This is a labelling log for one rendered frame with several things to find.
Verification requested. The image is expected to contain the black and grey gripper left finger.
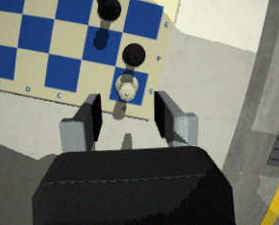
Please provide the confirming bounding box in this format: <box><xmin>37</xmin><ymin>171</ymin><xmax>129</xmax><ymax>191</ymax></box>
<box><xmin>59</xmin><ymin>93</ymin><xmax>103</xmax><ymax>153</ymax></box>

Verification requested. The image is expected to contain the black chess piece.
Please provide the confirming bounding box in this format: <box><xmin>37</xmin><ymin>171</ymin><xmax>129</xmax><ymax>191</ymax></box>
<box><xmin>97</xmin><ymin>0</ymin><xmax>121</xmax><ymax>21</ymax></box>
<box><xmin>122</xmin><ymin>43</ymin><xmax>146</xmax><ymax>66</ymax></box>

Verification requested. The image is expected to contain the white chess piece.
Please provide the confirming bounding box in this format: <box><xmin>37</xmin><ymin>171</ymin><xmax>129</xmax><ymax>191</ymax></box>
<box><xmin>115</xmin><ymin>74</ymin><xmax>139</xmax><ymax>101</ymax></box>

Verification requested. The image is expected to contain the blue and cream chessboard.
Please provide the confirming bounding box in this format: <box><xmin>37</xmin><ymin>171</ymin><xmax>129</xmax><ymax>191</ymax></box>
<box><xmin>0</xmin><ymin>0</ymin><xmax>179</xmax><ymax>119</ymax></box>

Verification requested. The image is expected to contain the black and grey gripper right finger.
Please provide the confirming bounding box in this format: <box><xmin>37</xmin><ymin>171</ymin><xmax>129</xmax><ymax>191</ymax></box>
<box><xmin>154</xmin><ymin>90</ymin><xmax>199</xmax><ymax>147</ymax></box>

